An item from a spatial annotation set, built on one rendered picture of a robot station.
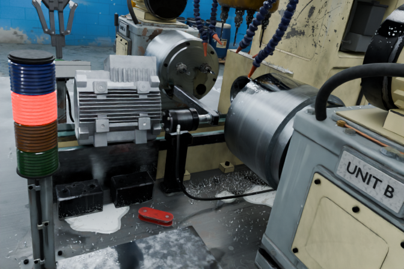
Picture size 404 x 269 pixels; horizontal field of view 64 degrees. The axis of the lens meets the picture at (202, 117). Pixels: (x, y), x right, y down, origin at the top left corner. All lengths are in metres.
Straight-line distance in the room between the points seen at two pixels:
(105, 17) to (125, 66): 5.73
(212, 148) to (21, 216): 0.53
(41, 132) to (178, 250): 0.29
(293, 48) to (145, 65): 0.50
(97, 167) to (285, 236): 0.49
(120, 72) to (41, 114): 0.37
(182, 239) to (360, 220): 0.29
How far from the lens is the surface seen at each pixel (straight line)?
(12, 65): 0.51
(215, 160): 1.04
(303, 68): 1.07
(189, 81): 1.21
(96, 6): 6.52
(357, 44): 1.14
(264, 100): 0.73
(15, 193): 0.95
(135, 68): 0.86
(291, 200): 0.64
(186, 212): 0.86
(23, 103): 0.52
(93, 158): 0.86
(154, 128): 0.84
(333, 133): 0.55
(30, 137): 0.54
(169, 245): 0.61
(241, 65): 1.11
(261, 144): 0.69
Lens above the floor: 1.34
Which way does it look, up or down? 22 degrees down
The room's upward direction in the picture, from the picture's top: 8 degrees clockwise
